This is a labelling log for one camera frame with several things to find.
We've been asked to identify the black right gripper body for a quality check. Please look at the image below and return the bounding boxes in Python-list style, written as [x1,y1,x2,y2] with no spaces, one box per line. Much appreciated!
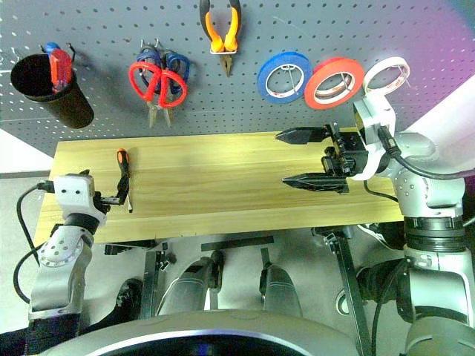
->
[321,122,368,178]

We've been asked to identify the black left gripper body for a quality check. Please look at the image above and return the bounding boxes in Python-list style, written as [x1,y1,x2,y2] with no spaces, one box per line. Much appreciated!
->
[92,191,122,216]

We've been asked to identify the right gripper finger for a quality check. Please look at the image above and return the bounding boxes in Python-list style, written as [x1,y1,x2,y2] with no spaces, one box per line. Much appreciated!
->
[275,125,332,146]
[281,171,350,196]

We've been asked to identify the orange black handled screwdriver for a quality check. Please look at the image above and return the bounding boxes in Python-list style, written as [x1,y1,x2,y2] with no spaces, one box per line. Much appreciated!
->
[117,148,134,214]

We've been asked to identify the wide red tape roll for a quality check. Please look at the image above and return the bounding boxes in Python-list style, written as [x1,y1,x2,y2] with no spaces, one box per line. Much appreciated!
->
[304,57,366,111]

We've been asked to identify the red handled scissors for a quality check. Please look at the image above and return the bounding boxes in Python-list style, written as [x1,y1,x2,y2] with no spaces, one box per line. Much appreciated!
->
[128,61,189,129]

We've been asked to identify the orange black needle-nose pliers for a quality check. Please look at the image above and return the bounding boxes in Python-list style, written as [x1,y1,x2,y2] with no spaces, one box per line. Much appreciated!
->
[199,0,242,78]

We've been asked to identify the grey perforated pegboard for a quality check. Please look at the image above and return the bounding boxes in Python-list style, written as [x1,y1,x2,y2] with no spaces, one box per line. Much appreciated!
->
[0,0,475,159]

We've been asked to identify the black plastic cup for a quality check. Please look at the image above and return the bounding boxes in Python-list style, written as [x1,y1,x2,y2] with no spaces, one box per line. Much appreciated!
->
[10,53,96,130]

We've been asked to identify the blue tape roll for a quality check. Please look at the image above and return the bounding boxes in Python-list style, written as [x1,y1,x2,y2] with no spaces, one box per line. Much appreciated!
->
[257,50,315,105]

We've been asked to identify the black leather shoe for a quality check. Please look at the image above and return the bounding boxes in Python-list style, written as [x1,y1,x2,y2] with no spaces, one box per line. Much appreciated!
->
[111,277,144,316]

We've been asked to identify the white tape roll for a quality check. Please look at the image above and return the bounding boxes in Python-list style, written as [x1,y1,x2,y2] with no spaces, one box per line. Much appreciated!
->
[361,56,411,93]

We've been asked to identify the grey right robot leg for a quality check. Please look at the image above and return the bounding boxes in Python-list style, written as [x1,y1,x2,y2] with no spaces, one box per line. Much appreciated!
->
[258,261,304,316]

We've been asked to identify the grey robot leg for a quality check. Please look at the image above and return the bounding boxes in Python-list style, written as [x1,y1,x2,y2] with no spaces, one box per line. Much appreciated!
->
[258,261,304,316]
[157,250,226,316]

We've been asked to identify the black trousers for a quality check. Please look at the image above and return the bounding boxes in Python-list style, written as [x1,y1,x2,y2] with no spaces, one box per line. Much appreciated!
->
[83,296,142,334]

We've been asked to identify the grey left robot leg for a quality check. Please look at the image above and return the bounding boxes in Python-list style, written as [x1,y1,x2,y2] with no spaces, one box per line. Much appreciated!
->
[157,250,226,316]

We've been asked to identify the silver scissors hook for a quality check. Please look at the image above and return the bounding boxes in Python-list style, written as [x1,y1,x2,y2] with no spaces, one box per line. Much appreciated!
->
[140,36,163,51]

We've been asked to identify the grey robot torso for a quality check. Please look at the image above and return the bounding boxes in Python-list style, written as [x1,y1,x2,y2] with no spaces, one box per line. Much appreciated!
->
[40,309,359,356]

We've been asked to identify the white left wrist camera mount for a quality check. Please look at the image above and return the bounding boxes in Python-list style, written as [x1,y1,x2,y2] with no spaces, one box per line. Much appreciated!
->
[53,174,107,227]

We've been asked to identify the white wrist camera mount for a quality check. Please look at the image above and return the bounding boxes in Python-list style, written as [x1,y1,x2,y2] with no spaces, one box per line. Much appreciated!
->
[53,174,107,227]
[350,90,400,182]

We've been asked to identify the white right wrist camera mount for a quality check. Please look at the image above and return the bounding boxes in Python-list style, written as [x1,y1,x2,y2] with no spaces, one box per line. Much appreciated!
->
[350,90,400,182]

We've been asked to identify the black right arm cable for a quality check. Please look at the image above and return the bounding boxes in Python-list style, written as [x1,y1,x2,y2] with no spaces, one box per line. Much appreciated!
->
[378,125,475,181]

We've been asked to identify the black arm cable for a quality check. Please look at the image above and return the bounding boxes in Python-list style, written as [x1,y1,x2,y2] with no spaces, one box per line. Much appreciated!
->
[13,180,56,303]
[378,125,475,181]

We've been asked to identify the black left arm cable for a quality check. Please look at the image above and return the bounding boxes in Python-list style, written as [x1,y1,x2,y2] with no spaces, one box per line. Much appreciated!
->
[13,180,56,303]

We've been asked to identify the black metal table frame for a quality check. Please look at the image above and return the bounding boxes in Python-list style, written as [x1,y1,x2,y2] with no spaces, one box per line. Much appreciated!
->
[103,225,374,356]

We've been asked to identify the white floor cable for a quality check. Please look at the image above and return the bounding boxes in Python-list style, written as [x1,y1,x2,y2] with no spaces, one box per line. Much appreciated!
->
[159,276,186,316]

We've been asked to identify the blue handled scissors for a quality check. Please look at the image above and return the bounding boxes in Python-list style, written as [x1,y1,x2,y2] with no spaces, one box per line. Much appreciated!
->
[135,46,192,97]

